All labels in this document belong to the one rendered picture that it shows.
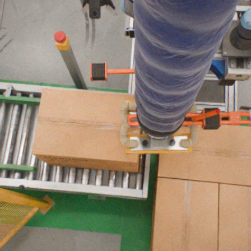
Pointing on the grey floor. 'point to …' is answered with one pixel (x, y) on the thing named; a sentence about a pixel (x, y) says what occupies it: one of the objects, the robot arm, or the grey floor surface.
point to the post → (71, 63)
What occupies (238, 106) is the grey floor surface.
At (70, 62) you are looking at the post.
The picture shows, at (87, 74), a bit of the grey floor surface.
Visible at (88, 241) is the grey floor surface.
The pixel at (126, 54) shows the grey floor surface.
